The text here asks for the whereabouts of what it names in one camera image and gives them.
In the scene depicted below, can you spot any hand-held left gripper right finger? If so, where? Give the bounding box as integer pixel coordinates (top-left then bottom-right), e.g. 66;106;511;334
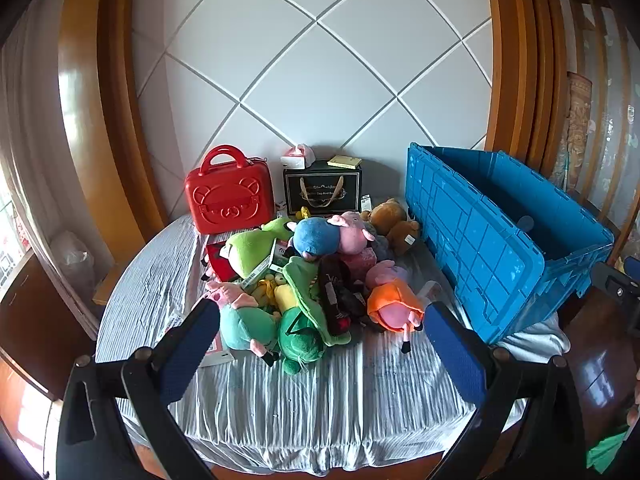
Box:
424;301;587;480

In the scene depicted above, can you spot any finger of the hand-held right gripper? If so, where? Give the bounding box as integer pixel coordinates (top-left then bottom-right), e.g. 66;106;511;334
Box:
591;261;640;307

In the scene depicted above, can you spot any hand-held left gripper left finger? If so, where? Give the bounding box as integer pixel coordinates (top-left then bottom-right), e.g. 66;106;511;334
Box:
56;299;222;480

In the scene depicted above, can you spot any teal-dress pink pig plush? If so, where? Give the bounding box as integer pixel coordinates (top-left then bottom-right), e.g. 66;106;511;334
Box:
206;280;282;366

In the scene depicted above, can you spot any orange-dress pink pig plush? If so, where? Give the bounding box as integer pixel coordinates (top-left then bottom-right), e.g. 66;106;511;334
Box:
365;260;426;356

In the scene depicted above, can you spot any dark green yellow duck plush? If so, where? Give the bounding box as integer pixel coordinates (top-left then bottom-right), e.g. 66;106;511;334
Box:
272;285;326;376

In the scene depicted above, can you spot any blue plastic crate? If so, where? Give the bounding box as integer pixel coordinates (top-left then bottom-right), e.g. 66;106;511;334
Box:
404;142;615;346

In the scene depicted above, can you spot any light green plush backpack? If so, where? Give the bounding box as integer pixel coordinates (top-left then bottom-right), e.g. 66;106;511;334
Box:
282;256;353;346

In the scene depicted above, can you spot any black maroon plush toy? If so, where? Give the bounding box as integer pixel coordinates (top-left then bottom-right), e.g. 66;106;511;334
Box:
317;256;371;336

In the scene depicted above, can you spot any person's right hand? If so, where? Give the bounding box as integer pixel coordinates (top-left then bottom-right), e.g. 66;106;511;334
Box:
626;394;640;442

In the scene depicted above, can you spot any white red flat box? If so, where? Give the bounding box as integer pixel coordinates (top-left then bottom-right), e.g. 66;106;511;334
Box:
200;335;236;368

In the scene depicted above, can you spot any red and black plush toy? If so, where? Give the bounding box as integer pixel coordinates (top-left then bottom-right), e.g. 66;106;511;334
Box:
202;240;241;281

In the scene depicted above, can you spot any wooden board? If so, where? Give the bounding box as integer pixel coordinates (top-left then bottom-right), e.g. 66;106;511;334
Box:
92;262;126;306

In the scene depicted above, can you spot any light green plush toy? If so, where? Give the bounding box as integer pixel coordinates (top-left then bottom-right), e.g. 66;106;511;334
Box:
220;217;298;281

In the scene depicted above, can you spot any striped grey cloth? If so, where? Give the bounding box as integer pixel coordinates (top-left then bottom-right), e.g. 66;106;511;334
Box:
95;212;571;471

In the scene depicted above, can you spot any brown teddy bear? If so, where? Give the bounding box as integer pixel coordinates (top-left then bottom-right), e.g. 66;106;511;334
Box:
361;199;421;257

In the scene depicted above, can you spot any red bear-face suitcase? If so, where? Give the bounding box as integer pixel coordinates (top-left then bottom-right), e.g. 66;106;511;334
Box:
185;145;276;236

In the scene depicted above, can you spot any blue-bodied pink pig plush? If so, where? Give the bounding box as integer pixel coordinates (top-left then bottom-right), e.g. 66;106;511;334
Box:
292;211;377;261

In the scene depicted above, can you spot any green cloth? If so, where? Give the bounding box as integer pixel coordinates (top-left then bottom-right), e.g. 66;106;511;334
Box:
586;430;632;473

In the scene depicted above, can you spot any black gift box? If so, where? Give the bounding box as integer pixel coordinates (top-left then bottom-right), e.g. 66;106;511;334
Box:
283;160;363;216

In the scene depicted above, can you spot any white tissue box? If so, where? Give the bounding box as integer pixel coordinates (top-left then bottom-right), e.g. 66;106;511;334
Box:
280;143;315;168

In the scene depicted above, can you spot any patterned wall hanging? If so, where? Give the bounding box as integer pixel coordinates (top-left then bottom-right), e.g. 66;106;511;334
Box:
565;72;593;186

